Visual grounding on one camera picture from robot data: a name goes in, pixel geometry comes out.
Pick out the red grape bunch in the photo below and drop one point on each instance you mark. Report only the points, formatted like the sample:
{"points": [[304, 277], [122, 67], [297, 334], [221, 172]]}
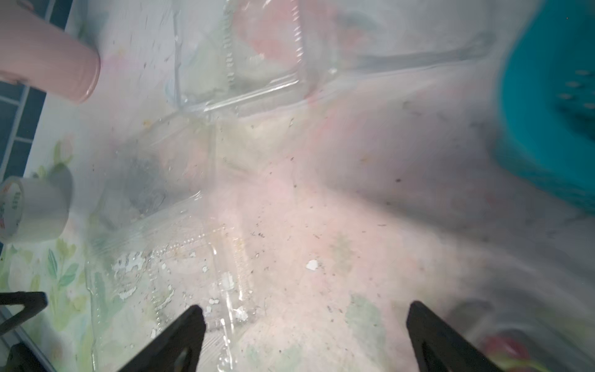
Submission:
{"points": [[509, 354]]}

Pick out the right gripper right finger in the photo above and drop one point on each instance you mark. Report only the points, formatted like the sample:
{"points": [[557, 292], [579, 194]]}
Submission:
{"points": [[438, 347]]}

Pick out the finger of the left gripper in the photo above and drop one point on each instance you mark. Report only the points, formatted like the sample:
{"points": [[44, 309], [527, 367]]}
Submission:
{"points": [[32, 303]]}

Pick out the pink pen cup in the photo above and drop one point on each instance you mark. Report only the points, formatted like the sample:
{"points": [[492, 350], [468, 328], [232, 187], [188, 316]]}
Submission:
{"points": [[43, 56]]}

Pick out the clear clamshell container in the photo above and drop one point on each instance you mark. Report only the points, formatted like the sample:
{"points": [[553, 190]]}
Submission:
{"points": [[159, 242], [553, 324], [249, 57]]}

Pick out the teal plastic basket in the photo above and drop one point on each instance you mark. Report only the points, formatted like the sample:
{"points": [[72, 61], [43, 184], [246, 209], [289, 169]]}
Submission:
{"points": [[547, 103]]}

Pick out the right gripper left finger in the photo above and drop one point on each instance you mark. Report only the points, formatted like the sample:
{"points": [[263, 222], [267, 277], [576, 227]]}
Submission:
{"points": [[178, 348]]}

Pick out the white tape roll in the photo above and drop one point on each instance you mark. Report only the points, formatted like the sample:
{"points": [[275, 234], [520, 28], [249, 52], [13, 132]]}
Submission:
{"points": [[35, 210]]}

